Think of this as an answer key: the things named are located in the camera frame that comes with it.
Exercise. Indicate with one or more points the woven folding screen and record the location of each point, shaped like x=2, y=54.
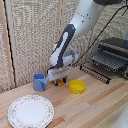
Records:
x=33, y=40

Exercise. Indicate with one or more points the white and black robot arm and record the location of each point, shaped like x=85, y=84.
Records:
x=80, y=20

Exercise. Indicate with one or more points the blue mug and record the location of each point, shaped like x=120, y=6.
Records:
x=39, y=82

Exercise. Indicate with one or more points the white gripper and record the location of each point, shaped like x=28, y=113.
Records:
x=59, y=73

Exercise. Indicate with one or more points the yellow bowl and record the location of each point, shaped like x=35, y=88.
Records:
x=77, y=86

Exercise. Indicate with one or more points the orange bread loaf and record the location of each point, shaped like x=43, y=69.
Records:
x=60, y=83

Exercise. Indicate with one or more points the white floral rim plate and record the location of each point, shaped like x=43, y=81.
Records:
x=30, y=111

